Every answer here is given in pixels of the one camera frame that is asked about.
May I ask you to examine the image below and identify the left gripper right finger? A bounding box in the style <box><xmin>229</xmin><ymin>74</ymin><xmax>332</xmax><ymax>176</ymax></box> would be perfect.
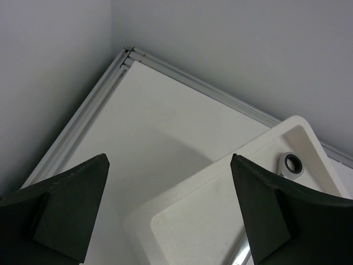
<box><xmin>230</xmin><ymin>154</ymin><xmax>352</xmax><ymax>264</ymax></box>

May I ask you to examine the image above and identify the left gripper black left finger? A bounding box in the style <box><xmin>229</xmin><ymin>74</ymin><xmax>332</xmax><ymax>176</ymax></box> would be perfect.
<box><xmin>1</xmin><ymin>153</ymin><xmax>110</xmax><ymax>264</ymax></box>

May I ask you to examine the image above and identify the long silver ratchet wrench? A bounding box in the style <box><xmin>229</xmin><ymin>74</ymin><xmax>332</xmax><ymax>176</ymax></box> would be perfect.
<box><xmin>227</xmin><ymin>152</ymin><xmax>304</xmax><ymax>265</ymax></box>

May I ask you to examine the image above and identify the white drawer cabinet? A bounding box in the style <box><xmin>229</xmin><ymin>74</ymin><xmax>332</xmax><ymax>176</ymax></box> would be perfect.
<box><xmin>124</xmin><ymin>116</ymin><xmax>349</xmax><ymax>264</ymax></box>

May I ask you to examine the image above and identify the aluminium table edge rail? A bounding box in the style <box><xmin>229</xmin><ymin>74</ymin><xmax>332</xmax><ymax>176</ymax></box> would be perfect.
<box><xmin>20</xmin><ymin>46</ymin><xmax>353</xmax><ymax>188</ymax></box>

